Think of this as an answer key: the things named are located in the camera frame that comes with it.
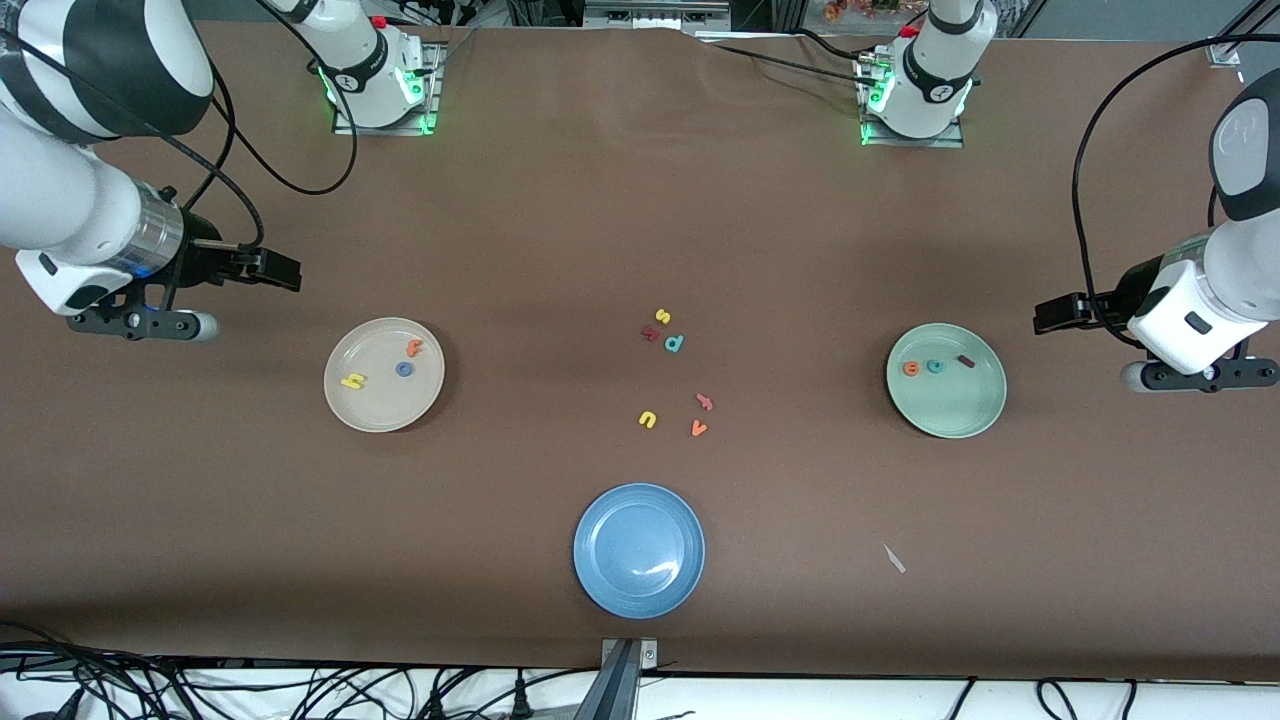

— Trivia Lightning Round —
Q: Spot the beige plate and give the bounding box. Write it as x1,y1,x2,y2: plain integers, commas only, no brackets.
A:
323,317,447,434

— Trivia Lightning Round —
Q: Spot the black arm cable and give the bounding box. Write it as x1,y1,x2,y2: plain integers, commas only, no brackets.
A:
0,0,359,249
1072,35,1280,346

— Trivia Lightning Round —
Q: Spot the black base cable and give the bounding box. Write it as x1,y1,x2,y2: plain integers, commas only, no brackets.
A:
700,38,881,86

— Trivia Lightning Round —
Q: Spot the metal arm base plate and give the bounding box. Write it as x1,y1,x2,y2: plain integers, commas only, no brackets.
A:
857,55,966,150
333,42,446,137

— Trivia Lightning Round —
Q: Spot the green plate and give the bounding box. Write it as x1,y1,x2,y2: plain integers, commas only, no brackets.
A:
885,322,1009,440

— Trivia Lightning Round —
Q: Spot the aluminium frame structure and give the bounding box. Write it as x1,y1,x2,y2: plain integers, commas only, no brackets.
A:
583,0,733,33

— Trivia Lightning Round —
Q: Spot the blue plate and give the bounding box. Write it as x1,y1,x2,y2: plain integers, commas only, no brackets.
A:
572,483,707,620

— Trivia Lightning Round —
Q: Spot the brown table cover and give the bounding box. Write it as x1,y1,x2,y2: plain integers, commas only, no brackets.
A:
0,18,1280,683

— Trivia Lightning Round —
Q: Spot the tangled black floor cable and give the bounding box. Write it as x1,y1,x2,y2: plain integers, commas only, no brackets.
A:
0,620,201,720

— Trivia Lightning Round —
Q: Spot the aluminium profile bar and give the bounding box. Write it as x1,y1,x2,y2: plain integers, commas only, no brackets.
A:
1205,0,1276,69

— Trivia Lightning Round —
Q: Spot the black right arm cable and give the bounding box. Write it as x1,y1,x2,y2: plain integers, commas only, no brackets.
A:
0,0,359,249

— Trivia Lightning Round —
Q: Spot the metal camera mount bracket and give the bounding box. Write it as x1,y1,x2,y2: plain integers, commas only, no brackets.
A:
575,637,659,720

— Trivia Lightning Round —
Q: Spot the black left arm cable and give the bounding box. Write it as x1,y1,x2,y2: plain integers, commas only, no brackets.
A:
1072,35,1280,346

